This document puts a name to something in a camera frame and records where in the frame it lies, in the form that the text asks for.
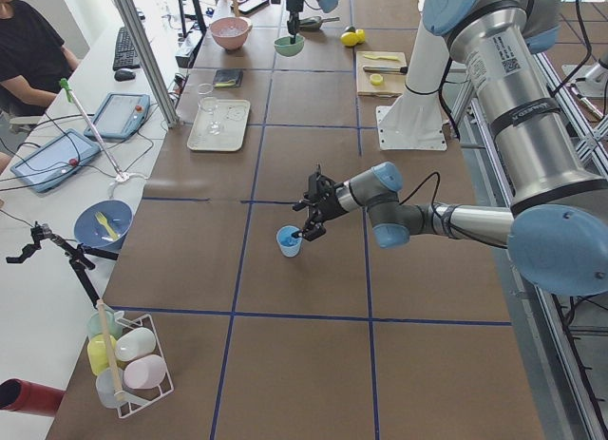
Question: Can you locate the teach pendant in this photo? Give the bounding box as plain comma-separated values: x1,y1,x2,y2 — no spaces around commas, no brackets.
91,93,151,141
10,129,101,193

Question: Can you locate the far teach pendant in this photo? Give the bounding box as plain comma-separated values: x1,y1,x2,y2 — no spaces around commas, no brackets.
91,93,151,141

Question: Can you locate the yellow lemon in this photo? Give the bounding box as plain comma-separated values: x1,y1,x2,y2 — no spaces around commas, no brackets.
355,29,366,44
340,31,360,48

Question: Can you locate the wine glass on tray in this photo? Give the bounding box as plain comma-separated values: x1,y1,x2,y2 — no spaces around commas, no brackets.
199,96,223,135

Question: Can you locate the person in black shirt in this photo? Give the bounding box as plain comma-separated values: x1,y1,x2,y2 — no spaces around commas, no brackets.
1,0,80,117

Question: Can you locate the light blue cup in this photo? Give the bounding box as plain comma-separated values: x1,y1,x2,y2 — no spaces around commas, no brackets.
275,225,302,258

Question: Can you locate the pink cup in rack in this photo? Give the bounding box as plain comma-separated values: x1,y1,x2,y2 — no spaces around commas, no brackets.
123,354,167,389

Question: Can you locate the red cylinder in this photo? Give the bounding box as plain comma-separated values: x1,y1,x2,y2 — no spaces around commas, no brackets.
1,378,65,416

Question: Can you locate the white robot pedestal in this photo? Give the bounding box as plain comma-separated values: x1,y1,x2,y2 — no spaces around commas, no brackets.
376,24,449,151

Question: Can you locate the green cup in rack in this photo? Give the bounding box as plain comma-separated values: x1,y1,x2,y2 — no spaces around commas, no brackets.
86,309,123,340

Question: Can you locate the ice cube in cup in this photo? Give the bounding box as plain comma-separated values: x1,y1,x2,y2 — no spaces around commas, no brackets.
278,235,299,247

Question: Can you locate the white tray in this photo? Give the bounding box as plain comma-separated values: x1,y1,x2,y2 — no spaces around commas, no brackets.
186,98,251,152

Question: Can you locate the near teach pendant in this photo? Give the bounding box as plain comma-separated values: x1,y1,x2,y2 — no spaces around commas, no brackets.
10,129,101,193

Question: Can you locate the blue bowl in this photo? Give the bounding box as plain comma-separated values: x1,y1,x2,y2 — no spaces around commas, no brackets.
74,200,133,252

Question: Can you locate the yellow fork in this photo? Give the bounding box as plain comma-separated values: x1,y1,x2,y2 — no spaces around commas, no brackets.
94,211,119,241

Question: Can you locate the white cup rack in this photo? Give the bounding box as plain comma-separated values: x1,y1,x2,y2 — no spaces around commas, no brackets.
85,299,174,419

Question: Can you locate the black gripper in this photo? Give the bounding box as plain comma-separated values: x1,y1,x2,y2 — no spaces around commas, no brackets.
286,0,304,43
291,164,348,241

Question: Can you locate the black keyboard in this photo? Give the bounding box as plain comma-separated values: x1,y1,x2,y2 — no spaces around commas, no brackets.
112,27,141,71

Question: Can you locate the pink bowl of ice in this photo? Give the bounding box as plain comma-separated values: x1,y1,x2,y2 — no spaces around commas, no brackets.
209,17,253,51

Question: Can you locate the lemon half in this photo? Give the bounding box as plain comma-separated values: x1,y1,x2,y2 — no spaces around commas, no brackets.
370,73,384,86

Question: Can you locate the white cup in rack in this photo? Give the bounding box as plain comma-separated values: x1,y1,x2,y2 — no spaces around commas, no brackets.
115,327,156,361

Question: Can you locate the black tripod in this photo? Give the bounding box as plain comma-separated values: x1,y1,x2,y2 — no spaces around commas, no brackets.
5,223,120,308

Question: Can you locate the pink rod with stand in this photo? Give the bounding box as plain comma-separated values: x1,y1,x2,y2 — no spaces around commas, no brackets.
59,78,149,199

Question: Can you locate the yellow cup in rack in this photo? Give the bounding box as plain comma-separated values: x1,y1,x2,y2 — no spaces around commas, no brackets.
86,334,109,376

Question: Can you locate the wooden cutting board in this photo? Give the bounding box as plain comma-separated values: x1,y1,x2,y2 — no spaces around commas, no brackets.
355,51,408,97

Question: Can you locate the black computer mouse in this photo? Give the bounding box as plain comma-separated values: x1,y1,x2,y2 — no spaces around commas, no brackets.
114,68,136,82

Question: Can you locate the aluminium frame post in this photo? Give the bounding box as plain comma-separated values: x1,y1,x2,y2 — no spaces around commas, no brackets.
114,0,180,128

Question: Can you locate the yellow plastic knife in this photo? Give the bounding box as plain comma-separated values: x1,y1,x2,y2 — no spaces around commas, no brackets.
363,53,400,62

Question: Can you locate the glass lid on table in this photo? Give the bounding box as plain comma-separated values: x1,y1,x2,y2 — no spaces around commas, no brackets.
197,83,214,96

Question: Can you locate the metal ice scoop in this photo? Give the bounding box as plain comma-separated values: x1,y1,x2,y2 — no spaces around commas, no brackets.
299,16,340,31

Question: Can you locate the green bowl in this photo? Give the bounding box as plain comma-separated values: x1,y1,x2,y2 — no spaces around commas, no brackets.
274,35,305,57

